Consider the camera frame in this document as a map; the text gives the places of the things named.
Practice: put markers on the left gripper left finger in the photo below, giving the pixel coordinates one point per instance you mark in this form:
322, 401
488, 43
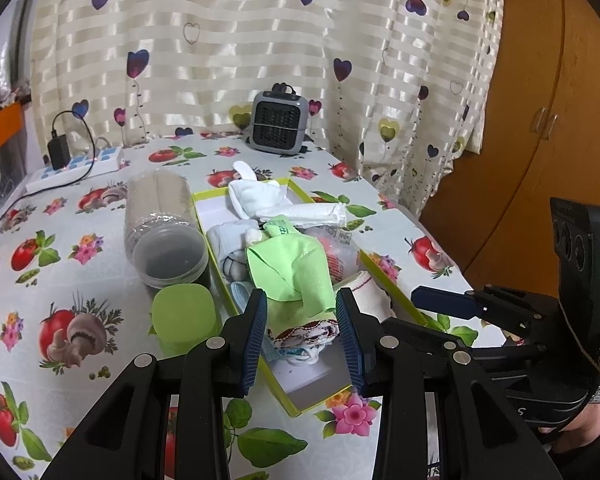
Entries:
243, 335

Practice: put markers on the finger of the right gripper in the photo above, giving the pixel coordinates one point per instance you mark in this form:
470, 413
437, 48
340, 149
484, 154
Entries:
449, 303

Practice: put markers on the black white striped cloth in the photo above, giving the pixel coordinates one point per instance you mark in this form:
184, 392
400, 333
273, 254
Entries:
235, 266

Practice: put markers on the small grey desk fan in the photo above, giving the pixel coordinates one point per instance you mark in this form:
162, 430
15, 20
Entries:
278, 122

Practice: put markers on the person's right hand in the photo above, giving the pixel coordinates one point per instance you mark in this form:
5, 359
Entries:
581, 431

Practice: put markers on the green patterned towel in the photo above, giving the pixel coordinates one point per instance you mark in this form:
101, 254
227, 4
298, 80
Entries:
315, 333

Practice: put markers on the wooden cabinet door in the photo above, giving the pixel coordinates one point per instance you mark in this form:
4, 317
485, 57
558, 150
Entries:
541, 140

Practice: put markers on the plastic bag orange items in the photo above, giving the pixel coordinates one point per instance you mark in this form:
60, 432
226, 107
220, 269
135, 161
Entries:
343, 255

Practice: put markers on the light green microfiber cloth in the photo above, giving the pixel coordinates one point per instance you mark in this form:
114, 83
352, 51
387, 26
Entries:
291, 266

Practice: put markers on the white blue power strip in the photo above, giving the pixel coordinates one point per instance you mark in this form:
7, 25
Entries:
107, 161

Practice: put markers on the white bandage sock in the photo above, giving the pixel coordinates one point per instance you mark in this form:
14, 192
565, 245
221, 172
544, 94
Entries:
370, 298

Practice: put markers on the white cloth bundle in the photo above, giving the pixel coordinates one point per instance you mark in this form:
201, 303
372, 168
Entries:
265, 200

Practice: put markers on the black charger plug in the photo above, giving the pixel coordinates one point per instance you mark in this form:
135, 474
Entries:
58, 150

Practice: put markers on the green round lid container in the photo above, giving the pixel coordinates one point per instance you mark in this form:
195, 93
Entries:
183, 316

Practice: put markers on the white green-edged storage box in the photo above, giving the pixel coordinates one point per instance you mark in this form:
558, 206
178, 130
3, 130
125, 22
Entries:
305, 309

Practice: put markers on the heart patterned curtain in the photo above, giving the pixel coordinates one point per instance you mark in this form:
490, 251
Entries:
396, 88

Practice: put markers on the blue surgical face mask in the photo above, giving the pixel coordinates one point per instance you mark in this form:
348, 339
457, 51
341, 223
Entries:
240, 293

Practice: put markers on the clear plastic jar beige cloth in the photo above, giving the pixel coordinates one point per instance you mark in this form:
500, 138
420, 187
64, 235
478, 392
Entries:
162, 236

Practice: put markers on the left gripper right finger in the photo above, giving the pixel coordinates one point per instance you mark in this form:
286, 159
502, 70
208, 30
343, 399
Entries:
359, 334

